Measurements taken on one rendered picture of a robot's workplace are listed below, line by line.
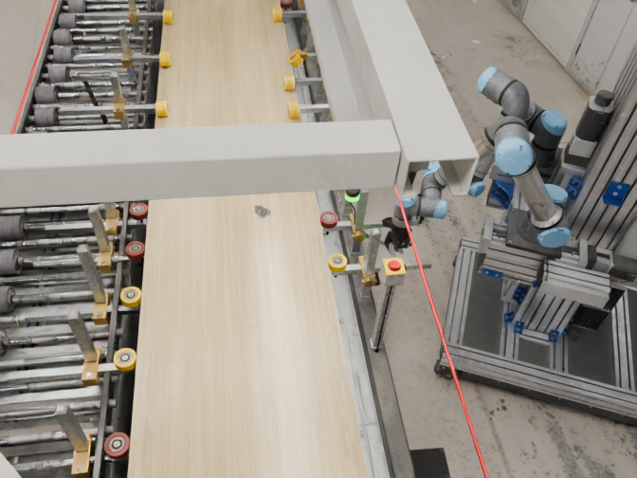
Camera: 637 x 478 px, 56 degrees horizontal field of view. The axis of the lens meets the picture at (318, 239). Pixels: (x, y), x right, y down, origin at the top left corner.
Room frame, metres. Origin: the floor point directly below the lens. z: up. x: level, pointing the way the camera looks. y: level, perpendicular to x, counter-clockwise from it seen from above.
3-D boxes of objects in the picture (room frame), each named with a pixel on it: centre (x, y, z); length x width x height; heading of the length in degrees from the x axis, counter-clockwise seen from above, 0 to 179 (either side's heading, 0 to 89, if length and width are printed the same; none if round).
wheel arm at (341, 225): (1.89, -0.23, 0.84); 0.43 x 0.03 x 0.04; 101
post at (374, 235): (1.60, -0.22, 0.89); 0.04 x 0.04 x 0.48; 11
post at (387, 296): (1.34, -0.27, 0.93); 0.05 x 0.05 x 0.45; 11
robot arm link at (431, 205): (1.67, -0.42, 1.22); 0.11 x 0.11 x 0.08; 86
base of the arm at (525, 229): (1.75, -0.90, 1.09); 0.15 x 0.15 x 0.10
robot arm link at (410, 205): (1.66, -0.33, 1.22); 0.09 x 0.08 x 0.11; 86
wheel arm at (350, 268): (1.65, -0.28, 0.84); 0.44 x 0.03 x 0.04; 101
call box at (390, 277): (1.34, -0.27, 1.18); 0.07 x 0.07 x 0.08; 11
